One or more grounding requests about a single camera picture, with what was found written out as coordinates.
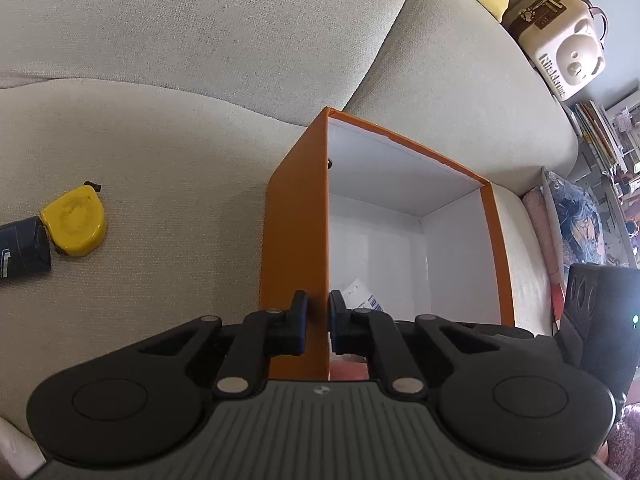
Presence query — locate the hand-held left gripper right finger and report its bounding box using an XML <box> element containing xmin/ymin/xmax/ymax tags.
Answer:
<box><xmin>327</xmin><ymin>290</ymin><xmax>507</xmax><ymax>401</ymax></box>

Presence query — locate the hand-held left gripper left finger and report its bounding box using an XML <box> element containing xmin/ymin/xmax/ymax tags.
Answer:
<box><xmin>136</xmin><ymin>290</ymin><xmax>308</xmax><ymax>401</ymax></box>

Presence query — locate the white cream tube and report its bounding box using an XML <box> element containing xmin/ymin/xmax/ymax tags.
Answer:
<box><xmin>341</xmin><ymin>279</ymin><xmax>385</xmax><ymax>312</ymax></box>

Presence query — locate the orange cardboard box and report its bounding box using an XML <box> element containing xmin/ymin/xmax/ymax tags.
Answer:
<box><xmin>259</xmin><ymin>106</ymin><xmax>516</xmax><ymax>382</ymax></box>

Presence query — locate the pink pillow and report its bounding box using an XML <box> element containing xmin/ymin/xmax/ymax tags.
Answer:
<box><xmin>520</xmin><ymin>185</ymin><xmax>570</xmax><ymax>322</ymax></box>

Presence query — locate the printed blue pillow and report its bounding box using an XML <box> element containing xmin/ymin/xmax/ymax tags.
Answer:
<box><xmin>541</xmin><ymin>166</ymin><xmax>617</xmax><ymax>281</ymax></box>

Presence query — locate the pink fuzzy cloth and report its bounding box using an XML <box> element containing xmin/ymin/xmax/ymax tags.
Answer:
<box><xmin>617</xmin><ymin>402</ymin><xmax>640</xmax><ymax>480</ymax></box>

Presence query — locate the row of books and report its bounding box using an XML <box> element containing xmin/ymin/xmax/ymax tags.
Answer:
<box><xmin>567</xmin><ymin>100</ymin><xmax>632</xmax><ymax>181</ymax></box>

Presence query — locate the yellow tape measure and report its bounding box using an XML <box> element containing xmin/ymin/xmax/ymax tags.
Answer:
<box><xmin>40</xmin><ymin>181</ymin><xmax>108</xmax><ymax>259</ymax></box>

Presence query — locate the beige sofa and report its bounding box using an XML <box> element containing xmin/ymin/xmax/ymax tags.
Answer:
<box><xmin>0</xmin><ymin>0</ymin><xmax>581</xmax><ymax>480</ymax></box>

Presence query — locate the dark green shampoo bottle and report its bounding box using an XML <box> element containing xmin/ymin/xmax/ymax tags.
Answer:
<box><xmin>0</xmin><ymin>216</ymin><xmax>52</xmax><ymax>286</ymax></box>

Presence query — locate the cream panda case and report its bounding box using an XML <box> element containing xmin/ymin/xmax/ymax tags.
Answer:
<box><xmin>501</xmin><ymin>0</ymin><xmax>610</xmax><ymax>102</ymax></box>

